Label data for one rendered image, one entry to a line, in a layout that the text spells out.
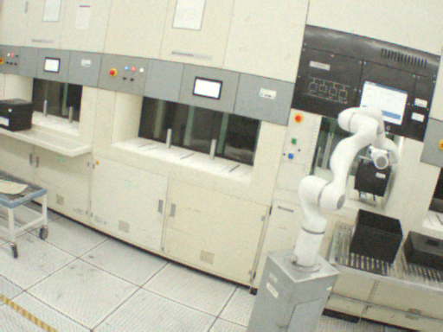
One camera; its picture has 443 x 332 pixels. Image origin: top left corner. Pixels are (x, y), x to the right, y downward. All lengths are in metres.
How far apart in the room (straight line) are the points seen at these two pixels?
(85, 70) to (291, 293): 2.28
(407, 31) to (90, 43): 2.33
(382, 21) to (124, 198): 2.28
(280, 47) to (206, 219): 1.29
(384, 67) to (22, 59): 3.07
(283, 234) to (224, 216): 0.43
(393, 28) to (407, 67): 0.26
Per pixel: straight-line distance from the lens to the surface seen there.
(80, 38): 3.14
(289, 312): 1.79
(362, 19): 2.35
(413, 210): 2.48
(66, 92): 3.85
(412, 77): 2.35
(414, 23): 2.38
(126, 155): 2.88
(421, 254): 2.16
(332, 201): 1.61
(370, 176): 2.38
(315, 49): 2.34
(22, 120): 3.48
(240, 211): 2.56
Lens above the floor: 1.62
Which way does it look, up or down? 16 degrees down
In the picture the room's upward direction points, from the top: 10 degrees clockwise
